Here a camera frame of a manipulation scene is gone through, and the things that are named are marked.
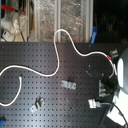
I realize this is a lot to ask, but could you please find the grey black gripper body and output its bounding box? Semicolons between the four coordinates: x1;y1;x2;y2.
101;78;116;97

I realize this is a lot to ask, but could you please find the blue object bottom left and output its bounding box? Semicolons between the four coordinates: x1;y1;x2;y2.
0;116;6;126

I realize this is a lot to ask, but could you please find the grey cable clip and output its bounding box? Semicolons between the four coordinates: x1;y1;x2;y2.
30;98;45;113
61;80;76;90

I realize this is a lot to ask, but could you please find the white cable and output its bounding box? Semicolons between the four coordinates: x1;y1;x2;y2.
0;29;119;108

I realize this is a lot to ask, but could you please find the black camera cable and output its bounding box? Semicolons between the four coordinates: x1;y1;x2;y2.
99;101;127;124

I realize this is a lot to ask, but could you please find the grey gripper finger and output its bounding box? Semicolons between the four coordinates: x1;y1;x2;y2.
99;80;105;97

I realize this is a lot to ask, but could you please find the white device with wires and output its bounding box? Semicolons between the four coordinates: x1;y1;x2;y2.
0;5;30;42

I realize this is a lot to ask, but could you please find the grey cable clip centre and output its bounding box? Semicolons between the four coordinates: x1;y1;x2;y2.
61;80;76;90

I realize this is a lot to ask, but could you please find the black perforated board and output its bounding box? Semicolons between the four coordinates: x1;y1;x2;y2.
0;43;126;128

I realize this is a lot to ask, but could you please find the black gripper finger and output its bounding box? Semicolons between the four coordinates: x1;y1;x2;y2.
86;67;102;78

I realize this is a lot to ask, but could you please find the grey cable clip lower left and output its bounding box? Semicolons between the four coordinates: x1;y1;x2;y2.
30;98;45;113

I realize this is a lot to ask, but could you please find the clear plastic bin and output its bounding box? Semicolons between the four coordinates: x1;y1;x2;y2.
34;0;93;42

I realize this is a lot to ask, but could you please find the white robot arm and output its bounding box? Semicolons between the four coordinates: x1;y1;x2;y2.
86;48;128;128

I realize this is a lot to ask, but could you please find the blue handled tool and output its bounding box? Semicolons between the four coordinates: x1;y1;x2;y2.
90;26;98;44

